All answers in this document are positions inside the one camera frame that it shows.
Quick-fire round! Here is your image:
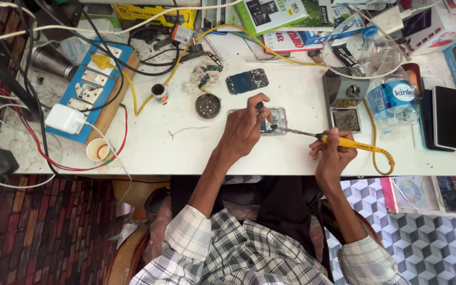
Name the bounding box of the person's left hand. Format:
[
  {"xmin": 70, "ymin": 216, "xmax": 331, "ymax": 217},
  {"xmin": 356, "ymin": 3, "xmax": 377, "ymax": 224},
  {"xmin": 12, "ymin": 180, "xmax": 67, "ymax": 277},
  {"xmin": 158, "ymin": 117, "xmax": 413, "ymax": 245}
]
[{"xmin": 218, "ymin": 93, "xmax": 274, "ymax": 161}]

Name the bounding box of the thin metal screwdriver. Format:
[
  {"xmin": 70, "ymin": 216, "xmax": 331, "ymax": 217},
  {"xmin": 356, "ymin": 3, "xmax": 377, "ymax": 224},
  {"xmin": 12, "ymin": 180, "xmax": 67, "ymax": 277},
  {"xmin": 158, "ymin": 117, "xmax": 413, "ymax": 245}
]
[{"xmin": 246, "ymin": 58, "xmax": 293, "ymax": 64}]

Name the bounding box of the black small packet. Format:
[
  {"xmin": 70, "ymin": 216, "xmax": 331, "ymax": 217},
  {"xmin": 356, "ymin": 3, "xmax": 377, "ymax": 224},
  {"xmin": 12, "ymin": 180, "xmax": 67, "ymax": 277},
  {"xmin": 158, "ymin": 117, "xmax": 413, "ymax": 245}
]
[{"xmin": 332, "ymin": 42, "xmax": 362, "ymax": 69}]

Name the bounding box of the black smartphone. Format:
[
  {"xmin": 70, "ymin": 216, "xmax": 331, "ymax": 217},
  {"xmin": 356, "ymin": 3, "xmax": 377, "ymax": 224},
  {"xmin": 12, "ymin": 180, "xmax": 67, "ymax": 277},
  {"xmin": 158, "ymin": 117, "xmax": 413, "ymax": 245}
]
[
  {"xmin": 419, "ymin": 89, "xmax": 456, "ymax": 153},
  {"xmin": 432, "ymin": 85, "xmax": 456, "ymax": 151}
]

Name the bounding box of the small white red box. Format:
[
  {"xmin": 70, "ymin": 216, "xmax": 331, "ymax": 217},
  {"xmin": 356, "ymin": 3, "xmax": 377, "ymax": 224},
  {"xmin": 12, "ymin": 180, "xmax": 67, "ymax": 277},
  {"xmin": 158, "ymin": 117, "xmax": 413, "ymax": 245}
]
[{"xmin": 171, "ymin": 24, "xmax": 196, "ymax": 46}]

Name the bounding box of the black power adapter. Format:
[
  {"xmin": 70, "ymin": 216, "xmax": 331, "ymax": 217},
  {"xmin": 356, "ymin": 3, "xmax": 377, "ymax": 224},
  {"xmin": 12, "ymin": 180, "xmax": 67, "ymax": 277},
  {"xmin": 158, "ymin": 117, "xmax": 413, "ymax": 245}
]
[{"xmin": 0, "ymin": 149, "xmax": 20, "ymax": 178}]

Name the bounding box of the thin loose wire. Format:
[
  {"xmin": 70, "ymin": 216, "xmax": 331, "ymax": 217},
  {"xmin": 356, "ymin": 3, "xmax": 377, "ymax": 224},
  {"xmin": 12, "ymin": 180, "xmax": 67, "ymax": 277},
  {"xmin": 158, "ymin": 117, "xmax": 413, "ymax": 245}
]
[{"xmin": 167, "ymin": 125, "xmax": 210, "ymax": 140}]

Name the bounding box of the red cable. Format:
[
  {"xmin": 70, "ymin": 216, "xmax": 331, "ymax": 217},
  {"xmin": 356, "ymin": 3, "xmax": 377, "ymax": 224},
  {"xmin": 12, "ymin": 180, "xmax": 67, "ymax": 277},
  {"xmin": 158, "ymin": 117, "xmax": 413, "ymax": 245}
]
[{"xmin": 0, "ymin": 76, "xmax": 129, "ymax": 172}]

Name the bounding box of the wooden stool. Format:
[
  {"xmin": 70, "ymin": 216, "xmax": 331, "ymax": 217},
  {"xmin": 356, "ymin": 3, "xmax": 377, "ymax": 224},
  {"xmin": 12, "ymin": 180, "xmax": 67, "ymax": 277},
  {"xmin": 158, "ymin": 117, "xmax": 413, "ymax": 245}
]
[{"xmin": 104, "ymin": 221, "xmax": 151, "ymax": 285}]

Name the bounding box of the white plug adapter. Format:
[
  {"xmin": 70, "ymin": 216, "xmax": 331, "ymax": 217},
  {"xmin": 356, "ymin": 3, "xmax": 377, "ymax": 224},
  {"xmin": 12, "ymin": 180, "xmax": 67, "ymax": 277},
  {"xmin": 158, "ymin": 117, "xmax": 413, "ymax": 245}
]
[{"xmin": 370, "ymin": 5, "xmax": 405, "ymax": 35}]

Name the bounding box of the white spiral notebook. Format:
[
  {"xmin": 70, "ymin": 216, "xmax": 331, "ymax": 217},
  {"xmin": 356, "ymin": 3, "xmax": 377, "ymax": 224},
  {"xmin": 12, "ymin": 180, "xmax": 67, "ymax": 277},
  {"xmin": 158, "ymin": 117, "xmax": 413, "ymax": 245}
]
[{"xmin": 203, "ymin": 32, "xmax": 249, "ymax": 61}]

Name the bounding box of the round metal flux tin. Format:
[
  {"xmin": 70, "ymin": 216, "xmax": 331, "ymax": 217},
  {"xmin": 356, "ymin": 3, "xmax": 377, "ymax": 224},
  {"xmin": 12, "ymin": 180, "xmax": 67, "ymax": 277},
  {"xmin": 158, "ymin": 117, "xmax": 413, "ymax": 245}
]
[{"xmin": 195, "ymin": 93, "xmax": 221, "ymax": 119}]

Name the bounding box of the white charger adapter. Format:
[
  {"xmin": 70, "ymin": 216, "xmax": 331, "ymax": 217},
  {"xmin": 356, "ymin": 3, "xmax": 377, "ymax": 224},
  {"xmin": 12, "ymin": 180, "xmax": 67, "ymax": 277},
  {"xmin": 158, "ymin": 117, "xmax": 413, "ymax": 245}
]
[{"xmin": 45, "ymin": 103, "xmax": 88, "ymax": 135}]

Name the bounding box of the black probe tool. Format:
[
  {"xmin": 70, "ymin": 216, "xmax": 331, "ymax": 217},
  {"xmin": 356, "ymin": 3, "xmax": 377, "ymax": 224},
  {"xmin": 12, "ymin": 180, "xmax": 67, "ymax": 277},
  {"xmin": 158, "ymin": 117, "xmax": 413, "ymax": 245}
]
[{"xmin": 152, "ymin": 35, "xmax": 206, "ymax": 63}]

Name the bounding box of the blue phone circuit board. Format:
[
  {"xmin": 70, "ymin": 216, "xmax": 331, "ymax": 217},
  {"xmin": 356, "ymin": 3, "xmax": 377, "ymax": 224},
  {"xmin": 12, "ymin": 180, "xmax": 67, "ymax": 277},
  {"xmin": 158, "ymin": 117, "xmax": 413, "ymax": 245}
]
[{"xmin": 226, "ymin": 68, "xmax": 270, "ymax": 96}]

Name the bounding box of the yellow power plug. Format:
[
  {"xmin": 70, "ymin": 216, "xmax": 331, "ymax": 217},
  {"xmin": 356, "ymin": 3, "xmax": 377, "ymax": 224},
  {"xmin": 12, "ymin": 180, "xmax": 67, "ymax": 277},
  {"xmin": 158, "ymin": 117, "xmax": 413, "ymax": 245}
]
[{"xmin": 90, "ymin": 54, "xmax": 112, "ymax": 71}]

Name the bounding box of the red white booklet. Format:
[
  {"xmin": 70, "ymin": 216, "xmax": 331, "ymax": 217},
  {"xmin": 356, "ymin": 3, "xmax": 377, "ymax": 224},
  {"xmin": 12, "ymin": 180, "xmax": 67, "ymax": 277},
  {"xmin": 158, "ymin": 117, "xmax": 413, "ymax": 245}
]
[{"xmin": 262, "ymin": 31, "xmax": 324, "ymax": 54}]

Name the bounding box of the yellow cardboard box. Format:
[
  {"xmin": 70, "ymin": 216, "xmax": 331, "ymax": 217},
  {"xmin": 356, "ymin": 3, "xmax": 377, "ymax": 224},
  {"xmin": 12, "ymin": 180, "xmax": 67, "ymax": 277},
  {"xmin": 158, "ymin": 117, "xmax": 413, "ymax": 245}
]
[{"xmin": 112, "ymin": 4, "xmax": 198, "ymax": 29}]

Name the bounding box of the phone board in clear frame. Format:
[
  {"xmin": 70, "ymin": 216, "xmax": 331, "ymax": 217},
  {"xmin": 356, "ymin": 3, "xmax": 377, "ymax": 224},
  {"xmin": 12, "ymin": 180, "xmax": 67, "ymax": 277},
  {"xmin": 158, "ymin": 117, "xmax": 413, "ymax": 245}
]
[{"xmin": 227, "ymin": 106, "xmax": 288, "ymax": 137}]

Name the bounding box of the yellow soldering iron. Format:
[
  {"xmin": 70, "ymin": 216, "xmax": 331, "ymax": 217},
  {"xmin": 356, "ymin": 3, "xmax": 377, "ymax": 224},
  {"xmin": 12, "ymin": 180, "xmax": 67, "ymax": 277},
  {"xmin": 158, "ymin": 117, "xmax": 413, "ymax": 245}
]
[{"xmin": 275, "ymin": 125, "xmax": 384, "ymax": 154}]

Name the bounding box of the yellow soldering iron cable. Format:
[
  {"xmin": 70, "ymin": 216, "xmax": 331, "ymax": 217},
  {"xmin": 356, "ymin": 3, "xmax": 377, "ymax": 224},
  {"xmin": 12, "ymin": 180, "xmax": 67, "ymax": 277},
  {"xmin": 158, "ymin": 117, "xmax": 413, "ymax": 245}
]
[{"xmin": 105, "ymin": 25, "xmax": 396, "ymax": 176}]

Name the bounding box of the person's checked shirt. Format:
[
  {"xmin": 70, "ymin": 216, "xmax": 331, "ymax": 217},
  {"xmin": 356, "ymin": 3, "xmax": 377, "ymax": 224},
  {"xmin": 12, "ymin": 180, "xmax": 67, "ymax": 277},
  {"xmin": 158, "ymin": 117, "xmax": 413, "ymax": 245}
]
[{"xmin": 129, "ymin": 204, "xmax": 411, "ymax": 285}]

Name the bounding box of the steel flask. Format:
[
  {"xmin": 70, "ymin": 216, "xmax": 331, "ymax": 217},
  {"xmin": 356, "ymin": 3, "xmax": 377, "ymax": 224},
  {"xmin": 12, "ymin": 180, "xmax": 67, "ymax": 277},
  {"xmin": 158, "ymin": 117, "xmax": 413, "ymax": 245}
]
[{"xmin": 29, "ymin": 44, "xmax": 79, "ymax": 82}]

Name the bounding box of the brown phone cover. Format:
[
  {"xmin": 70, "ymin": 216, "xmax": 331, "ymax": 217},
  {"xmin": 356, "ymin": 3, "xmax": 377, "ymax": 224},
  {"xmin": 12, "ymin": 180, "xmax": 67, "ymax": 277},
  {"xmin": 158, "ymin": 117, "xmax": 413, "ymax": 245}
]
[{"xmin": 401, "ymin": 63, "xmax": 425, "ymax": 100}]

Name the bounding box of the shelf with discs and boxes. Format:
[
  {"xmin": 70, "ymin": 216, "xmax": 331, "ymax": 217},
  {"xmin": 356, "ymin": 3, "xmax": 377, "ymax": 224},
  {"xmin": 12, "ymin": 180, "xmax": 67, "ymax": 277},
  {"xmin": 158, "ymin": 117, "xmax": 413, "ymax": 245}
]
[{"xmin": 380, "ymin": 176, "xmax": 456, "ymax": 217}]

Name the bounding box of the person's right hand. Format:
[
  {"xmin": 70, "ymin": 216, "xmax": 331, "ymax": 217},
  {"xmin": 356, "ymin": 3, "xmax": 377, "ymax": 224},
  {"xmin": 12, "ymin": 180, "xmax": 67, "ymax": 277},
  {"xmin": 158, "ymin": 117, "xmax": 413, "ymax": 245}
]
[{"xmin": 309, "ymin": 127, "xmax": 358, "ymax": 183}]

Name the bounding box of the small flux bottle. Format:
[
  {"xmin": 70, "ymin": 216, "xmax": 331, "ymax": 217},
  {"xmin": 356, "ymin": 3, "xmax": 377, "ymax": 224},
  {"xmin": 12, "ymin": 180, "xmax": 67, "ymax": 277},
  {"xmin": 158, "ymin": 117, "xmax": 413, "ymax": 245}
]
[{"xmin": 151, "ymin": 83, "xmax": 169, "ymax": 105}]

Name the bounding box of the green white battery box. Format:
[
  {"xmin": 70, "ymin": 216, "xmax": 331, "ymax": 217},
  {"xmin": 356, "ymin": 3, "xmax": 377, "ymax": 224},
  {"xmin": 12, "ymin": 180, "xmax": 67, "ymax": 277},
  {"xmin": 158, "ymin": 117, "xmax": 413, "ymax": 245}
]
[{"xmin": 235, "ymin": 0, "xmax": 310, "ymax": 37}]

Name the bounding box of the paper cup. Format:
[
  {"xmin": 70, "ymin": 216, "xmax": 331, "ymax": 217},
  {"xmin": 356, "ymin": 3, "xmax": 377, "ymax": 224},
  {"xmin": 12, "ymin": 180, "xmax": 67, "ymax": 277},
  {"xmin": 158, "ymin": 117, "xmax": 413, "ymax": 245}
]
[{"xmin": 86, "ymin": 138, "xmax": 115, "ymax": 162}]

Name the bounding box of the blue white package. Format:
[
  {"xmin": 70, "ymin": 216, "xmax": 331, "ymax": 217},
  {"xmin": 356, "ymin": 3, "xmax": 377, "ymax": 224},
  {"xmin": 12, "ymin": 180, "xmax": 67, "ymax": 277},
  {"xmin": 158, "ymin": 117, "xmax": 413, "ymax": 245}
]
[{"xmin": 299, "ymin": 13, "xmax": 367, "ymax": 47}]

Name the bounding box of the blue socket extension board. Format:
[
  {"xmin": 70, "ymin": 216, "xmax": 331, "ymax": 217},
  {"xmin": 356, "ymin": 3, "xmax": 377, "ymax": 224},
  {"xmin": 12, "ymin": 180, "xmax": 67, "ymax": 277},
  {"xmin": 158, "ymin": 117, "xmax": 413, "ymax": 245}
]
[{"xmin": 45, "ymin": 39, "xmax": 141, "ymax": 145}]

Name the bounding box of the long white cable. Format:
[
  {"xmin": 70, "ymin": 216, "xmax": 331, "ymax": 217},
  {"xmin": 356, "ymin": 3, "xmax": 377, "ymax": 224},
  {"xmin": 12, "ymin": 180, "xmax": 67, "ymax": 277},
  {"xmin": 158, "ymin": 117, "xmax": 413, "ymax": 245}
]
[{"xmin": 0, "ymin": 0, "xmax": 245, "ymax": 42}]

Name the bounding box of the clear water bottle blue label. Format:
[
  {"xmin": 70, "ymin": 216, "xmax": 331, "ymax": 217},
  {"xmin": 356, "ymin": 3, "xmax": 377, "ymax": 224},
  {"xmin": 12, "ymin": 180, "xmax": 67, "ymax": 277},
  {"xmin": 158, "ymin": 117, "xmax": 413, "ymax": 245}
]
[{"xmin": 359, "ymin": 25, "xmax": 421, "ymax": 124}]

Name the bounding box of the white box red print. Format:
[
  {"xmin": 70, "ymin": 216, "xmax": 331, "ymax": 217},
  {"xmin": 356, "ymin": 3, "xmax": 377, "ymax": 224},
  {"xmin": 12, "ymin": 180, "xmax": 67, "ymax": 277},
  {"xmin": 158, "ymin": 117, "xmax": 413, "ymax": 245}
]
[{"xmin": 401, "ymin": 3, "xmax": 456, "ymax": 57}]

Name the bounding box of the white charger cable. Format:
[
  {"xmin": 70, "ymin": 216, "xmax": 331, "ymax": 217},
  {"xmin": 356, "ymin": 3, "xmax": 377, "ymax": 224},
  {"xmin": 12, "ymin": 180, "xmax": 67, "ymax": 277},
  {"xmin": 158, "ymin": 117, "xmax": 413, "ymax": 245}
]
[{"xmin": 75, "ymin": 118, "xmax": 133, "ymax": 204}]

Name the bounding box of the black cable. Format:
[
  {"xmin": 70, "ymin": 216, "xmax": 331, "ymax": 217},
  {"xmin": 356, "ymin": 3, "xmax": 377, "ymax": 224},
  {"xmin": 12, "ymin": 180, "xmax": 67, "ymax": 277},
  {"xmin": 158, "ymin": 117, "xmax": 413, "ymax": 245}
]
[{"xmin": 66, "ymin": 0, "xmax": 181, "ymax": 113}]

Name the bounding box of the grey soldering iron stand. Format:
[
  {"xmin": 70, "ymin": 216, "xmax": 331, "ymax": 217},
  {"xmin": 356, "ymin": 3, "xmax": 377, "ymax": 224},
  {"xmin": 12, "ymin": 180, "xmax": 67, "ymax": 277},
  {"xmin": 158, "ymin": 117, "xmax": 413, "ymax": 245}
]
[{"xmin": 322, "ymin": 66, "xmax": 371, "ymax": 134}]

